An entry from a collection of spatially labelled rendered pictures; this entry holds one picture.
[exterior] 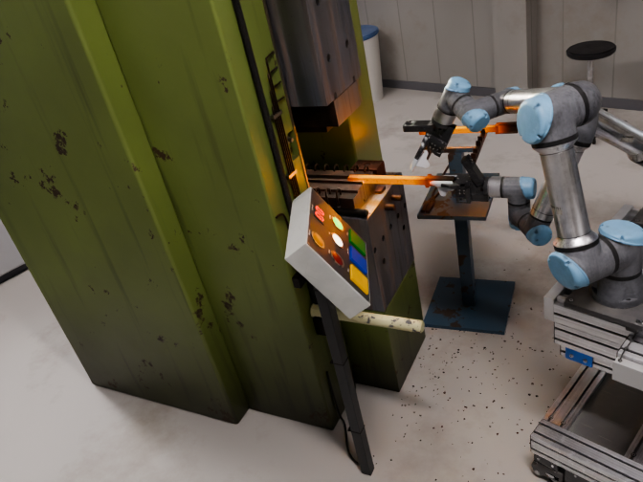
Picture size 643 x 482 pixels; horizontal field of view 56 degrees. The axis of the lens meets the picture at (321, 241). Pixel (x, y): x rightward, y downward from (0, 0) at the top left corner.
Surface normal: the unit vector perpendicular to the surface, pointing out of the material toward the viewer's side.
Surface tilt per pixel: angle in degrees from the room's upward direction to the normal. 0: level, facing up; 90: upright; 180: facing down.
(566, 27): 90
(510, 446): 0
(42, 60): 90
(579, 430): 0
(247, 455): 0
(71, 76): 90
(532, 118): 83
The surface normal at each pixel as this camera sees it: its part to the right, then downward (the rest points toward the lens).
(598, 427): -0.20, -0.83
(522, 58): -0.68, 0.50
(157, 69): -0.43, 0.54
